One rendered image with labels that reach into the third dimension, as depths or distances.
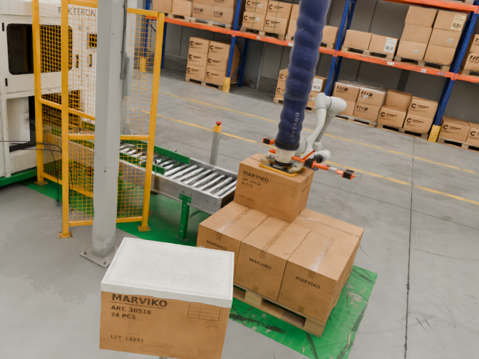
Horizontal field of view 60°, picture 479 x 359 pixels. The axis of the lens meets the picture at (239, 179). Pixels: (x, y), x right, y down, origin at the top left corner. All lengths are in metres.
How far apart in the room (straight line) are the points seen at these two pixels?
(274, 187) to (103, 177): 1.46
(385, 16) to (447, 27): 1.95
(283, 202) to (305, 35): 1.42
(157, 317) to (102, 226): 1.81
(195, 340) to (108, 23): 2.21
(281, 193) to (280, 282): 0.82
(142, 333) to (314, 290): 1.54
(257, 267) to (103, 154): 1.52
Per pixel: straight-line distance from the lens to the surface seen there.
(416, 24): 10.72
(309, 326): 3.50
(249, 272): 3.46
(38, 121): 5.09
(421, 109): 10.85
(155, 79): 3.86
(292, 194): 3.70
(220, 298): 2.00
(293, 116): 3.63
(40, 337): 3.30
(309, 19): 3.54
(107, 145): 3.47
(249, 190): 3.86
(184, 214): 4.16
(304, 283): 3.30
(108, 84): 3.33
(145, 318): 2.12
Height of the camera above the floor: 2.27
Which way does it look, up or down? 23 degrees down
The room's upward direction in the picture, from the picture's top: 10 degrees clockwise
